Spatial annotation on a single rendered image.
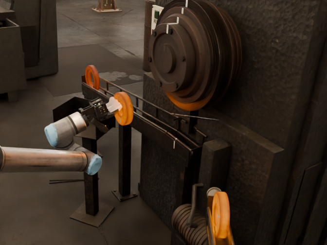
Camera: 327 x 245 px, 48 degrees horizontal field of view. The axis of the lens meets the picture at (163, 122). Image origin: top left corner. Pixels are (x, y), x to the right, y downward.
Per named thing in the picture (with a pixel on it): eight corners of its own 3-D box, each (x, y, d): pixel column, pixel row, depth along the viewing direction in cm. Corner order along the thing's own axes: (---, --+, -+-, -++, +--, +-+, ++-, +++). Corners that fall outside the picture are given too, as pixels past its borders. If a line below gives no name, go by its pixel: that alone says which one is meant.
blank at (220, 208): (220, 234, 134) (211, 233, 134) (221, 191, 136) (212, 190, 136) (229, 242, 118) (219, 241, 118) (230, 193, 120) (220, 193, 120)
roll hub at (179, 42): (155, 78, 168) (158, 16, 155) (192, 100, 147) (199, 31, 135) (145, 79, 165) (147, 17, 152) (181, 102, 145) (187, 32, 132)
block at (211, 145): (214, 181, 169) (221, 136, 158) (226, 190, 163) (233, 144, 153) (196, 187, 164) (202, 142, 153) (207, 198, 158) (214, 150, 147)
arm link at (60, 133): (46, 139, 163) (39, 123, 156) (72, 127, 168) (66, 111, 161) (54, 151, 158) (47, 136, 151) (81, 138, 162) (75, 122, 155)
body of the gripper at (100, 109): (106, 102, 162) (82, 113, 157) (112, 117, 167) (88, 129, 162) (99, 96, 167) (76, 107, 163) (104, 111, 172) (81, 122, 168)
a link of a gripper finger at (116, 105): (124, 96, 167) (107, 104, 163) (128, 107, 170) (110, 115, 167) (121, 94, 169) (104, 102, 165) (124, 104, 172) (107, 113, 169)
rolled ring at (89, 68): (94, 68, 245) (99, 67, 247) (83, 63, 259) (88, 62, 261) (96, 94, 252) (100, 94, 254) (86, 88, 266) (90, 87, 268)
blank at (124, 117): (118, 88, 177) (111, 89, 175) (133, 96, 164) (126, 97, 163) (118, 118, 182) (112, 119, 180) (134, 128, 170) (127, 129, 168)
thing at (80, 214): (80, 196, 240) (74, 96, 208) (116, 207, 232) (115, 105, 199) (62, 215, 223) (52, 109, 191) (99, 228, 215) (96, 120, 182)
